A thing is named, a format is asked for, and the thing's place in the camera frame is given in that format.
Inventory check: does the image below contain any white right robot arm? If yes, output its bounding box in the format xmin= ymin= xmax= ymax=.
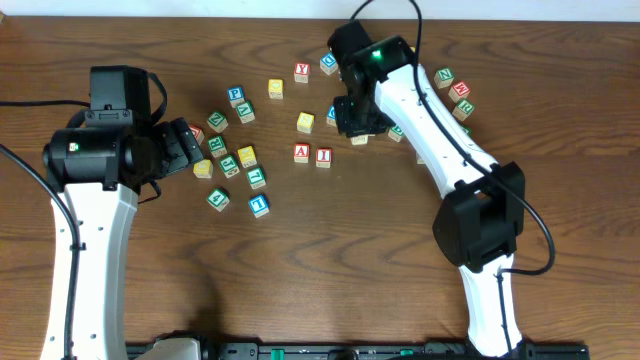
xmin=327 ymin=21 xmax=525 ymax=357

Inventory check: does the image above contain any yellow G block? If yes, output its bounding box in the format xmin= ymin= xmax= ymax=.
xmin=193 ymin=159 xmax=213 ymax=179

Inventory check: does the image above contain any green 4 block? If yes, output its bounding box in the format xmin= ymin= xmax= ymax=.
xmin=206 ymin=188 xmax=230 ymax=212

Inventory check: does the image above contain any green n block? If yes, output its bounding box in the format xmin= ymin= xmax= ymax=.
xmin=207 ymin=111 xmax=229 ymax=133
xmin=434 ymin=67 xmax=455 ymax=89

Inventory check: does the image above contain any red M block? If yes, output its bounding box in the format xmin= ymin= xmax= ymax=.
xmin=448 ymin=81 xmax=470 ymax=103

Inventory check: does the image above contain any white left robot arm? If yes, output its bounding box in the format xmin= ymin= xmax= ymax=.
xmin=41 ymin=65 xmax=204 ymax=359

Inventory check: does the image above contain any yellow O block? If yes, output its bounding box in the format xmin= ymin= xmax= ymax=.
xmin=268 ymin=79 xmax=284 ymax=99

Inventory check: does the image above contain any green L block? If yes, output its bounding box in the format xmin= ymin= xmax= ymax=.
xmin=246 ymin=167 xmax=266 ymax=190

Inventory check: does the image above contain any blue D block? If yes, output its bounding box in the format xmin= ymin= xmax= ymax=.
xmin=326 ymin=105 xmax=336 ymax=127

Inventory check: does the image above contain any green R block right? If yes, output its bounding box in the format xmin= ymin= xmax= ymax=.
xmin=452 ymin=98 xmax=475 ymax=122

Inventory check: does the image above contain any red Y block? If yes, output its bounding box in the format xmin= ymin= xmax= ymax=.
xmin=294 ymin=63 xmax=311 ymax=83

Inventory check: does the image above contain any blue 2 block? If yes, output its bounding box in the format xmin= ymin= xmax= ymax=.
xmin=350 ymin=135 xmax=369 ymax=146

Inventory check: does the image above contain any red I block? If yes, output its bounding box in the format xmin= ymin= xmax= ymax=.
xmin=315 ymin=148 xmax=332 ymax=168

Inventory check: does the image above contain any red A block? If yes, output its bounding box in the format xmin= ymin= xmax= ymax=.
xmin=293 ymin=143 xmax=310 ymax=163

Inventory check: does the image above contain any green V block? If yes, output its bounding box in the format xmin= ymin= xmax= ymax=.
xmin=236 ymin=101 xmax=255 ymax=124

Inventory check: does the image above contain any yellow S block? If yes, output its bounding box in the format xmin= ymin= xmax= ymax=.
xmin=296 ymin=112 xmax=315 ymax=134

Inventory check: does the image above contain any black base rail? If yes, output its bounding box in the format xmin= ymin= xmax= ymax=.
xmin=125 ymin=340 xmax=590 ymax=360

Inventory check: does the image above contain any blue T block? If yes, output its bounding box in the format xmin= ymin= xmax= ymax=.
xmin=248 ymin=194 xmax=270 ymax=218

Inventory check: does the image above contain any red U block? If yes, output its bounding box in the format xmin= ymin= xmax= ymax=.
xmin=189 ymin=125 xmax=205 ymax=145

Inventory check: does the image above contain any green N block right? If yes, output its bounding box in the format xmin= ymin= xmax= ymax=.
xmin=434 ymin=67 xmax=455 ymax=89

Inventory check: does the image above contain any blue P block left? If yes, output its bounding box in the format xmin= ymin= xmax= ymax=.
xmin=227 ymin=86 xmax=245 ymax=108

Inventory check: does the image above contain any green B block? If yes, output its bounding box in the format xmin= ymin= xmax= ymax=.
xmin=388 ymin=126 xmax=404 ymax=142

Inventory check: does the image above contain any green r block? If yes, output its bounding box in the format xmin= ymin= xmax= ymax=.
xmin=452 ymin=98 xmax=475 ymax=122
xmin=207 ymin=135 xmax=228 ymax=158

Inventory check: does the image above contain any yellow K block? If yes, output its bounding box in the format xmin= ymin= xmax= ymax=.
xmin=237 ymin=146 xmax=257 ymax=168

